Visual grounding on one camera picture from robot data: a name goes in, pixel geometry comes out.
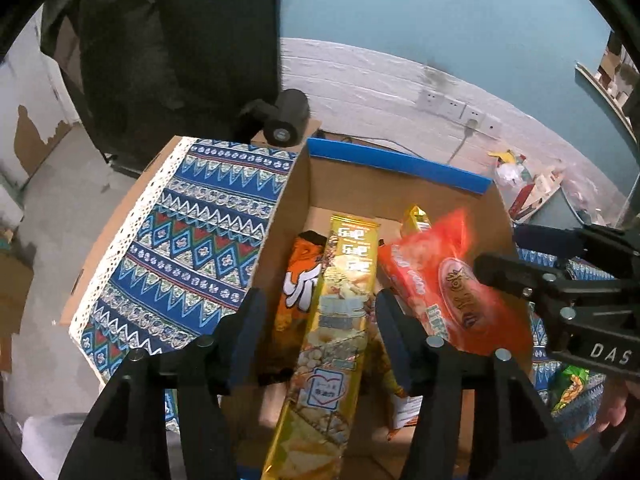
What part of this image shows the green snack packet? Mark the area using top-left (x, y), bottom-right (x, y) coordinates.
top-left (550, 365), bottom-right (594, 414)

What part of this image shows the white wall shelf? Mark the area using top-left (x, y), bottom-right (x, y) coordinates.
top-left (575, 60), bottom-right (640, 141)

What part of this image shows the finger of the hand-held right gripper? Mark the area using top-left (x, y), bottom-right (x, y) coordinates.
top-left (515, 224), bottom-right (640, 280)
top-left (472, 252), bottom-right (640, 318)

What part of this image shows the black cloth cover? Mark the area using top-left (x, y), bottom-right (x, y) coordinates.
top-left (40, 0), bottom-right (283, 176)

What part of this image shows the blue patterned tablecloth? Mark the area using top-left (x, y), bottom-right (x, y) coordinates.
top-left (70, 137), bottom-right (621, 448)

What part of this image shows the large red snack packet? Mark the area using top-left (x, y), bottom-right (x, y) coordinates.
top-left (377, 208), bottom-right (533, 358)

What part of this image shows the brown cardboard box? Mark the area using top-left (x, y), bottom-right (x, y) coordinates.
top-left (597, 32), bottom-right (627, 86)

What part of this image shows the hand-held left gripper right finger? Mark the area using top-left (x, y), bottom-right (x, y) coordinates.
top-left (375, 290), bottom-right (583, 480)

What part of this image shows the flat cardboard piece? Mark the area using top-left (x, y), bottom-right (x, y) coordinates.
top-left (0, 240), bottom-right (36, 376)

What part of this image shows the grey plug cable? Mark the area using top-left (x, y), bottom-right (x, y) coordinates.
top-left (446, 120), bottom-right (479, 166)

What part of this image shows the black cable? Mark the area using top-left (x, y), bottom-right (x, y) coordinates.
top-left (317, 130), bottom-right (416, 154)

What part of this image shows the blue-sided cardboard box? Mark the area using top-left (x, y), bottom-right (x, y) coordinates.
top-left (220, 137), bottom-right (538, 480)

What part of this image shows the black security camera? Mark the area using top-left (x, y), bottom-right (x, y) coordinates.
top-left (237, 88), bottom-right (310, 147)

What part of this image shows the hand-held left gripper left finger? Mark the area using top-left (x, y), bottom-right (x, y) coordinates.
top-left (57, 287), bottom-right (268, 480)

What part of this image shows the orange-red chips packet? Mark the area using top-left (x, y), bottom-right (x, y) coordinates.
top-left (382, 345), bottom-right (423, 428)

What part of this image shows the long gold snack packet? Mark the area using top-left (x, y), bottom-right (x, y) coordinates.
top-left (400, 204), bottom-right (434, 237)
top-left (262, 214), bottom-right (382, 480)

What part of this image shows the orange snack packet white lettering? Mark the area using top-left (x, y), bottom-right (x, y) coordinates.
top-left (257, 230), bottom-right (328, 386)

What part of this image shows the person's right hand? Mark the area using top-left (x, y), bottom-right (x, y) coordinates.
top-left (595, 377), bottom-right (636, 433)

